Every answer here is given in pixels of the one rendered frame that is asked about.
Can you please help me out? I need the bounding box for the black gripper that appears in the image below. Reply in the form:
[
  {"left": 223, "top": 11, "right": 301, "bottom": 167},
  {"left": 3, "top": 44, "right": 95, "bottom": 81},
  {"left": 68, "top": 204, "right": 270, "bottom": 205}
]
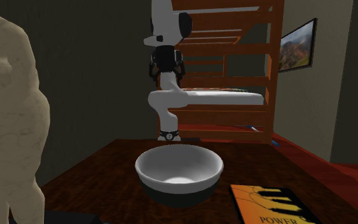
[{"left": 148, "top": 45, "right": 186, "bottom": 81}]

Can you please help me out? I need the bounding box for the reddish wooden bunk bed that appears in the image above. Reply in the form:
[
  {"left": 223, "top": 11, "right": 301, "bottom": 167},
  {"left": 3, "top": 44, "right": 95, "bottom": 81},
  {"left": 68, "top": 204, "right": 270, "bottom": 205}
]
[{"left": 157, "top": 0, "right": 286, "bottom": 145}]

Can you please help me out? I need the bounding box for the white bowl with black base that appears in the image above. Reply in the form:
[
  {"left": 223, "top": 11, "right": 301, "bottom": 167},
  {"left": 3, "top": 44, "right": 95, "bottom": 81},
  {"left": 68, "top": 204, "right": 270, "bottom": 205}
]
[{"left": 134, "top": 143, "right": 224, "bottom": 208}]

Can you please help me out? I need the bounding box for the dark wooden table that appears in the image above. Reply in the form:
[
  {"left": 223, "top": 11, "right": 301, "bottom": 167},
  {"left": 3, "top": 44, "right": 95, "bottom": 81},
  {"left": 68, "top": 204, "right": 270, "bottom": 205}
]
[{"left": 8, "top": 138, "right": 358, "bottom": 224}]

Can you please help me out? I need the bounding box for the framed mountain landscape picture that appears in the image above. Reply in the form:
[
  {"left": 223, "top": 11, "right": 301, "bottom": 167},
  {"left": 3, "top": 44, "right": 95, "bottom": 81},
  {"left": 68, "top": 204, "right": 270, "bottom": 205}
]
[{"left": 278, "top": 17, "right": 319, "bottom": 73}]

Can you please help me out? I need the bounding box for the orange book with black print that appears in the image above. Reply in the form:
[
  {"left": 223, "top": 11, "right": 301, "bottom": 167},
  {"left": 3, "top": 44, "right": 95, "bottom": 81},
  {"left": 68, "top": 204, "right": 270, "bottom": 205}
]
[{"left": 229, "top": 184, "right": 324, "bottom": 224}]

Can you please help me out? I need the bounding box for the beige stone torso statue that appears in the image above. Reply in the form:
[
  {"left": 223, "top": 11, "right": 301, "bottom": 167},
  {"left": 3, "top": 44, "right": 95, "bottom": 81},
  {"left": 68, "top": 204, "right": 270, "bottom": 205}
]
[{"left": 0, "top": 0, "right": 51, "bottom": 224}]

